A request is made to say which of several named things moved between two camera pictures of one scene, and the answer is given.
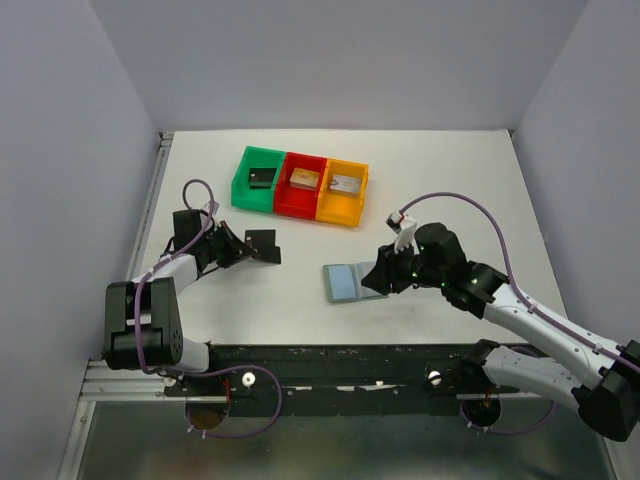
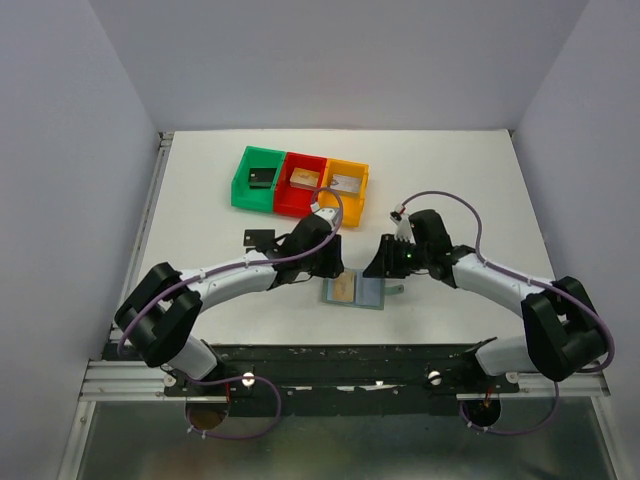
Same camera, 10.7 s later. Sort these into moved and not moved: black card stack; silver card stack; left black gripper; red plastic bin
Moved: left black gripper
Not moved: red plastic bin; black card stack; silver card stack
